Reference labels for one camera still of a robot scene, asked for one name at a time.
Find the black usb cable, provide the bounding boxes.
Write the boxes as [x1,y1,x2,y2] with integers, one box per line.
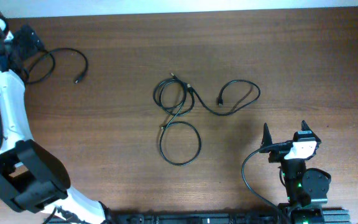
[157,79,262,117]
[25,47,89,85]
[152,72,203,166]

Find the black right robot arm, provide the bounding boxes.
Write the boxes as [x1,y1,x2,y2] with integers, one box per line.
[260,121,332,223]

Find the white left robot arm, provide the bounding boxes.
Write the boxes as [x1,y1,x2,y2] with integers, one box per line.
[0,11,114,223]

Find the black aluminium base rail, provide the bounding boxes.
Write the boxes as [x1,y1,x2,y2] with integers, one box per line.
[107,210,351,224]

